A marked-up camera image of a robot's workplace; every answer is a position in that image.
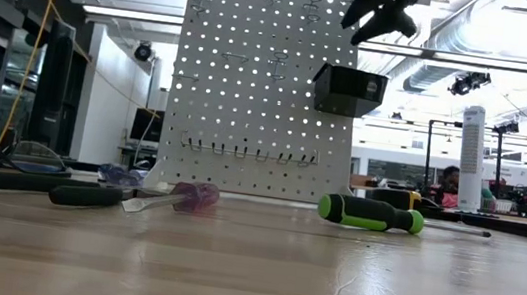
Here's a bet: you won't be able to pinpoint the white perforated pegboard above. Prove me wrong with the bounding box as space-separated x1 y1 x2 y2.
151 0 374 208

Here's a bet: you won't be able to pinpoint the flat wire pegboard hook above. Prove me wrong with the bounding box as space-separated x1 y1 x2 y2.
173 71 201 84
220 50 251 65

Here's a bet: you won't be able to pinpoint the round black wall device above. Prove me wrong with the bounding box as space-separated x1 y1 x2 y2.
132 39 156 63

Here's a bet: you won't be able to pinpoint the yellow black tape measure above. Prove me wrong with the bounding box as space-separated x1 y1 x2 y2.
369 185 426 212

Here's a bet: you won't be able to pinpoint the black plastic bin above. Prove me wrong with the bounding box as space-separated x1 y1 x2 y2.
308 61 391 122

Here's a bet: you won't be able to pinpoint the green black handled screwdriver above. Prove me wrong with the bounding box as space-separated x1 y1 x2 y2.
315 191 495 246

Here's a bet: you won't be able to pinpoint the person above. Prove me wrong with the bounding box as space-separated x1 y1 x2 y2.
430 163 464 211

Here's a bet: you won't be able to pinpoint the red handled screwdriver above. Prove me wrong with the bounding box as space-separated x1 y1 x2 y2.
120 172 223 224

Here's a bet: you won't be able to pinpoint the black pole frame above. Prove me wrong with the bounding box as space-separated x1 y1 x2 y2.
419 117 465 192

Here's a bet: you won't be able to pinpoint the black camera stand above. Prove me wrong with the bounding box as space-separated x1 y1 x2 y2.
483 117 523 199

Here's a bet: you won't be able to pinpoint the white tower fan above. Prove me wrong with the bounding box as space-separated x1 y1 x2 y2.
451 104 494 213

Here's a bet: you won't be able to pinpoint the clear safety glasses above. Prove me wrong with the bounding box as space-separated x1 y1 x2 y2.
0 134 77 180

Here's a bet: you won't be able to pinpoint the black ceiling camera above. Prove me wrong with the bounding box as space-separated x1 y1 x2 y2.
446 68 493 101

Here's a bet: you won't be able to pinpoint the multi-hook wire rack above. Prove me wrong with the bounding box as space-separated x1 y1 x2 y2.
178 129 323 171

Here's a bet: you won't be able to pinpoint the black handled needle-nose pliers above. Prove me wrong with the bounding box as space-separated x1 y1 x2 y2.
0 168 162 218

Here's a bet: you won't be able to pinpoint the ceiling light strip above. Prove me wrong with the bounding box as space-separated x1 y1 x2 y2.
357 41 527 73
80 3 185 27

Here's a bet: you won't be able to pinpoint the yellow cable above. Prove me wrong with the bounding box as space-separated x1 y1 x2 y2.
0 0 64 151

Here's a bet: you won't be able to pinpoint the black computer monitor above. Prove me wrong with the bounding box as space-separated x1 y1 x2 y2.
128 106 167 145

